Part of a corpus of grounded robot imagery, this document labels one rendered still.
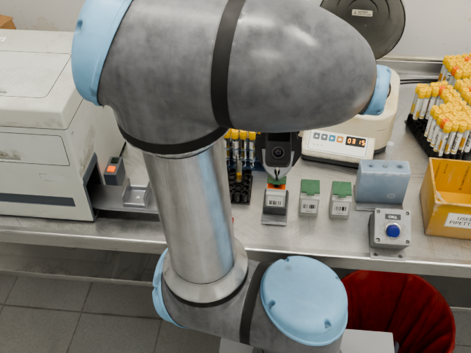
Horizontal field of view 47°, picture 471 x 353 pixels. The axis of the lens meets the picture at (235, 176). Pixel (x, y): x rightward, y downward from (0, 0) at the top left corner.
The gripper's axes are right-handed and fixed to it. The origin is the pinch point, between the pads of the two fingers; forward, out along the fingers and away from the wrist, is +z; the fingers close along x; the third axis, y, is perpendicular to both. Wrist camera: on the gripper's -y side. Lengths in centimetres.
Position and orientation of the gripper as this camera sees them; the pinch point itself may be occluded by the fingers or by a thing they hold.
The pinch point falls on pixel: (276, 177)
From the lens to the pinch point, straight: 110.8
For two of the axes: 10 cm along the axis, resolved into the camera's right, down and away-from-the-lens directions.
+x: -9.9, -0.8, 1.0
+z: 0.2, 7.2, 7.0
